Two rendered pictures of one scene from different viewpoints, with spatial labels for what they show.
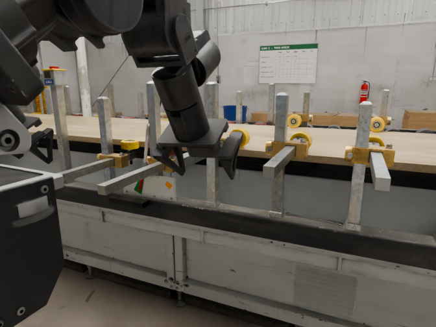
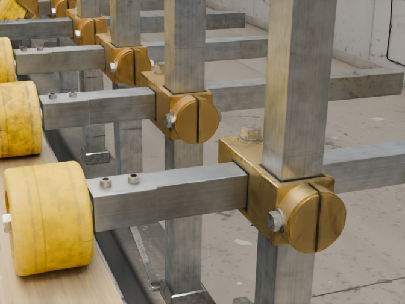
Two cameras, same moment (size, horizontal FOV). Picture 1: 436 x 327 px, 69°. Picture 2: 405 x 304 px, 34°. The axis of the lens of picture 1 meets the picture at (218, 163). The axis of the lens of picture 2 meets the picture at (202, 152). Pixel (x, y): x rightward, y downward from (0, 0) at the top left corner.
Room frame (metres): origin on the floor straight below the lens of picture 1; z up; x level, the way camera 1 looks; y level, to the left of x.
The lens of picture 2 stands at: (1.53, 0.32, 1.17)
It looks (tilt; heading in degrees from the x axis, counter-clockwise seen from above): 21 degrees down; 226
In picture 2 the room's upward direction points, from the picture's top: 1 degrees clockwise
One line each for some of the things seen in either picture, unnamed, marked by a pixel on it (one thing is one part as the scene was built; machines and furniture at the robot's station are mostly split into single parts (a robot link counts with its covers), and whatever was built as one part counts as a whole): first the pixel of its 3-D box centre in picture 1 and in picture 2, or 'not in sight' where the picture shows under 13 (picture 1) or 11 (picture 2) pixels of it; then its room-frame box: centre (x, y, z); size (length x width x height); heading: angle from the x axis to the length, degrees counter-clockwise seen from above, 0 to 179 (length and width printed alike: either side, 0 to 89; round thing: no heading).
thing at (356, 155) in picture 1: (368, 155); (122, 58); (0.94, -0.46, 0.95); 0.14 x 0.06 x 0.05; 67
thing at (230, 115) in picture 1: (235, 121); not in sight; (7.08, -0.39, 0.36); 0.59 x 0.57 x 0.73; 157
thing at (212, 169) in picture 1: (212, 148); (287, 222); (1.15, 0.02, 0.93); 0.04 x 0.04 x 0.48; 67
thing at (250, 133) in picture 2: not in sight; (251, 133); (1.12, -0.05, 0.98); 0.02 x 0.02 x 0.01
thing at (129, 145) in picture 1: (130, 152); not in sight; (1.42, 0.40, 0.85); 0.08 x 0.08 x 0.11
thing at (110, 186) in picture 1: (144, 172); not in sight; (1.10, 0.27, 0.84); 0.43 x 0.03 x 0.04; 157
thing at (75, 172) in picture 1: (99, 165); not in sight; (1.24, 0.48, 0.84); 0.43 x 0.03 x 0.04; 157
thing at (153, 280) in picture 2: (313, 218); (142, 251); (1.01, -0.33, 0.70); 0.20 x 0.02 x 0.01; 62
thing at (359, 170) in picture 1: (357, 179); (127, 113); (0.95, -0.44, 0.87); 0.04 x 0.04 x 0.48; 67
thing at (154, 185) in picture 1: (148, 185); not in sight; (1.23, 0.29, 0.75); 0.26 x 0.01 x 0.10; 67
